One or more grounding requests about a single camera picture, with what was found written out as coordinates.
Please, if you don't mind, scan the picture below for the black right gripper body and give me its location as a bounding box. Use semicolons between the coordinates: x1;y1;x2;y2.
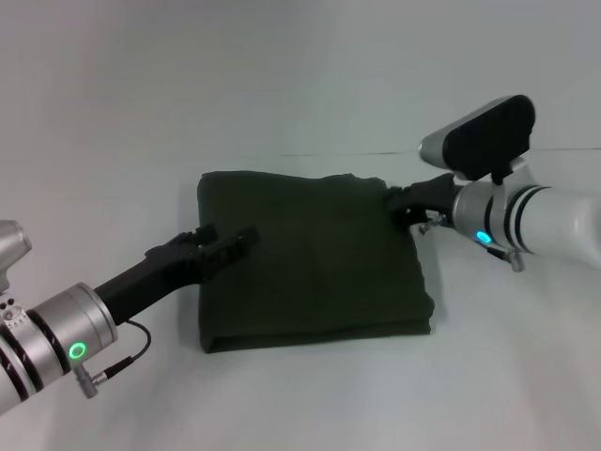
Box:
404;172;466;227

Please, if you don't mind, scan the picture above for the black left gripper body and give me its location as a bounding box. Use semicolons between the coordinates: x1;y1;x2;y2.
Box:
92;232;212;326

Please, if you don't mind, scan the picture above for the dark green shirt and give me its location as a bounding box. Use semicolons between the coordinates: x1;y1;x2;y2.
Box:
194;171;436;354

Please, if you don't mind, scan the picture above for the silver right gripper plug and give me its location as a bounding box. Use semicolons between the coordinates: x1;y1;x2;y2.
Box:
419;213;446;235

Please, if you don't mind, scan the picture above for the dark left arm cable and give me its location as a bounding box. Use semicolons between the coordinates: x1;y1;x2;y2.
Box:
91;319;152;381

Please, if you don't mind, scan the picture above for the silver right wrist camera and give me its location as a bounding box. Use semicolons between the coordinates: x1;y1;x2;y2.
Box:
417;94;536;185

